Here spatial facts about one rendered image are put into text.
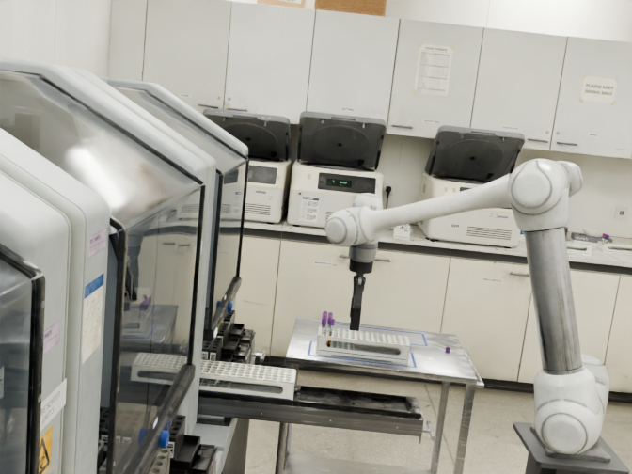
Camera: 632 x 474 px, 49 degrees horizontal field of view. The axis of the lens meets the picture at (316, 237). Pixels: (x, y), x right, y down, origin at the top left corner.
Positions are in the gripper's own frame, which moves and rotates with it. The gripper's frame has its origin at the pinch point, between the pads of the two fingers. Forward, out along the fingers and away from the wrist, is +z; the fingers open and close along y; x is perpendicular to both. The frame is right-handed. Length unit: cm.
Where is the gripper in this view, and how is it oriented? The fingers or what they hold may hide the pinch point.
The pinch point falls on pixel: (354, 320)
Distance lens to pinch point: 227.2
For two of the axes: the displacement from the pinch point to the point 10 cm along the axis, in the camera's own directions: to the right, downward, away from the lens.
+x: -9.9, -1.1, 0.3
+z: -1.0, 9.8, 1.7
